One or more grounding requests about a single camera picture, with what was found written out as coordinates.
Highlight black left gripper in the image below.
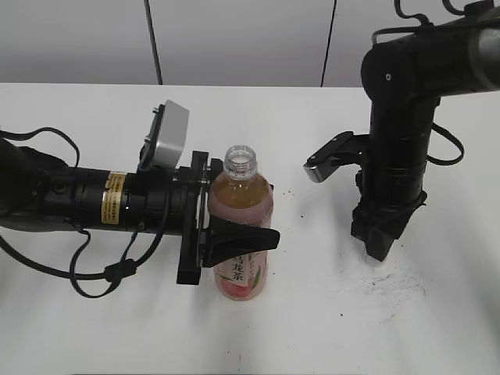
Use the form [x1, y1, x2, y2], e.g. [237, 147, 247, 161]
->
[176, 151, 280, 285]

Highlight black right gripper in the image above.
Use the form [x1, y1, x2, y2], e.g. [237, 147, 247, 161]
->
[352, 163, 427, 261]

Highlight peach oolong tea bottle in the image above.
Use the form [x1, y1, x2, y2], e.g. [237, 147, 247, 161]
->
[208, 145, 273, 301]

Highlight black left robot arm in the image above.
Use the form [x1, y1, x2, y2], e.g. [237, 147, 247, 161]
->
[1, 132, 280, 285]

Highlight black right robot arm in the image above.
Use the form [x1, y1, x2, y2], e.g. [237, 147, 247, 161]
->
[351, 1, 499, 261]

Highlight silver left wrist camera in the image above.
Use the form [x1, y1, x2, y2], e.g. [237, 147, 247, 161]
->
[137, 100, 189, 171]

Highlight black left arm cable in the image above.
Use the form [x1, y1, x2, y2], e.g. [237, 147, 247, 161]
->
[0, 127, 169, 300]

